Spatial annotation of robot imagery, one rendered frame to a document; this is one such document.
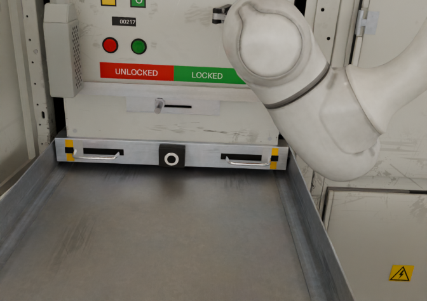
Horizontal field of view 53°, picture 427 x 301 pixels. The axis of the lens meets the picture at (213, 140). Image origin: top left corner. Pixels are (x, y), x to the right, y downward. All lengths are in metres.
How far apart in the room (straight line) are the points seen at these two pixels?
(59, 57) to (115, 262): 0.39
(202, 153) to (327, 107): 0.50
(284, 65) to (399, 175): 0.72
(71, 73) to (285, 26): 0.50
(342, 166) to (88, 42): 0.60
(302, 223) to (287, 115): 0.36
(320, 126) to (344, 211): 0.62
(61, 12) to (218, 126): 0.41
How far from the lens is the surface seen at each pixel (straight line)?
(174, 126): 0.98
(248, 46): 0.48
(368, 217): 1.18
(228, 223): 0.84
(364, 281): 1.31
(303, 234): 0.84
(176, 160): 0.97
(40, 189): 0.98
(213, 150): 0.99
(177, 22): 0.92
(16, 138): 1.08
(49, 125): 1.09
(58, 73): 0.87
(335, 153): 0.58
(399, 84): 0.57
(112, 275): 0.73
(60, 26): 0.85
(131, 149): 1.00
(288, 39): 0.48
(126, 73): 0.96
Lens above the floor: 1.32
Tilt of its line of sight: 23 degrees down
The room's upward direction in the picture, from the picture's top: 3 degrees clockwise
